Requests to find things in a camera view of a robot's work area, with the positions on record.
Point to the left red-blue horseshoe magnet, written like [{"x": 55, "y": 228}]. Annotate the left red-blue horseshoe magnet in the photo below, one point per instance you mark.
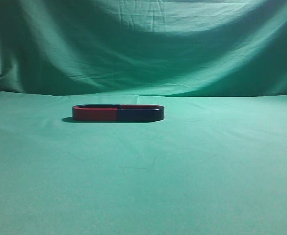
[{"x": 95, "y": 112}]

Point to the green cloth backdrop and cover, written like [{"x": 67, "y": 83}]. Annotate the green cloth backdrop and cover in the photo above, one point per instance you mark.
[{"x": 216, "y": 164}]

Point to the blue-red horseshoe magnet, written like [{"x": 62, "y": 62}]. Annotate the blue-red horseshoe magnet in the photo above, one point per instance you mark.
[{"x": 140, "y": 113}]

